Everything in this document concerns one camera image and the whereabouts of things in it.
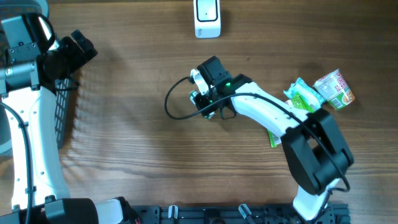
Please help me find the bright green snack bag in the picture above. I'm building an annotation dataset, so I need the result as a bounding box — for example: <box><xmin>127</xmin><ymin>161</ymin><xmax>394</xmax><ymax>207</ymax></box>
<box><xmin>268</xmin><ymin>93</ymin><xmax>315</xmax><ymax>148</ymax></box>

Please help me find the light green snack packet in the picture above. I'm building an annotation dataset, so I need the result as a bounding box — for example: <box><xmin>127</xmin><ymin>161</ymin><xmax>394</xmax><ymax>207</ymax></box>
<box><xmin>284</xmin><ymin>78</ymin><xmax>325</xmax><ymax>111</ymax></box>

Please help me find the cup noodles cup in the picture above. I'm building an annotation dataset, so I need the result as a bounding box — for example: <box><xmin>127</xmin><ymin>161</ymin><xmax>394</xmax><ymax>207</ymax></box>
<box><xmin>313</xmin><ymin>69</ymin><xmax>355</xmax><ymax>110</ymax></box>

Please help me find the green carton with barcode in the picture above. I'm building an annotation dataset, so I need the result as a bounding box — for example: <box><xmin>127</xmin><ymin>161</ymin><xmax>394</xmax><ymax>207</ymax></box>
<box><xmin>190</xmin><ymin>90</ymin><xmax>216</xmax><ymax>119</ymax></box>

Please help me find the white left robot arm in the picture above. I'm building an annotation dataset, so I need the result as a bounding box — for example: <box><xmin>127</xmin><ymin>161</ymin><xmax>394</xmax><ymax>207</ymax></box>
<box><xmin>1</xmin><ymin>12</ymin><xmax>142</xmax><ymax>223</ymax></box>

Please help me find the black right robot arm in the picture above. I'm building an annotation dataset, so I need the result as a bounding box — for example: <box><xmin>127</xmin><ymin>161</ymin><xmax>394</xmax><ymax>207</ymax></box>
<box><xmin>188</xmin><ymin>56</ymin><xmax>354</xmax><ymax>222</ymax></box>

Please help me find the white barcode scanner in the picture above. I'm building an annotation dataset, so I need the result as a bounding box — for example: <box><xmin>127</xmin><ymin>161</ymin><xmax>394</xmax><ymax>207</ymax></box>
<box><xmin>193</xmin><ymin>0</ymin><xmax>221</xmax><ymax>39</ymax></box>

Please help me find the grey plastic lattice basket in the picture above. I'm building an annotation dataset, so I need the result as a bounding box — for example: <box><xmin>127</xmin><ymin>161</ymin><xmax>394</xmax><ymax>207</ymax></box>
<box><xmin>1</xmin><ymin>0</ymin><xmax>70</xmax><ymax>157</ymax></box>

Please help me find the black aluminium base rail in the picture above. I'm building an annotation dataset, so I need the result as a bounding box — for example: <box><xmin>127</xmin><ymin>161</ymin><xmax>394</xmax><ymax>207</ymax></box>
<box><xmin>124</xmin><ymin>203</ymin><xmax>351</xmax><ymax>224</ymax></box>

